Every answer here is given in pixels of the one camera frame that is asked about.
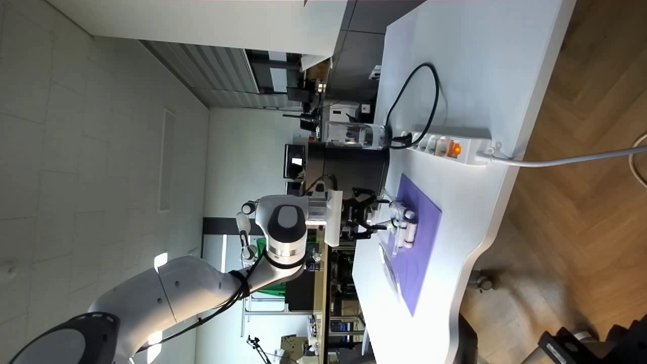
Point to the small white-capped bottle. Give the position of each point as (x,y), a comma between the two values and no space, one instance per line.
(409,228)

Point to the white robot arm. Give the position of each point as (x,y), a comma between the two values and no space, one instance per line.
(119,323)

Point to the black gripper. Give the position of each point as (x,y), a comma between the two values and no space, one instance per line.
(354,214)

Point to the purple mat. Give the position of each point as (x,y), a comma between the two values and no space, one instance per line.
(409,268)

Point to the white power strip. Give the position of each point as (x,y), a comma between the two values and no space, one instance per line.
(456,144)

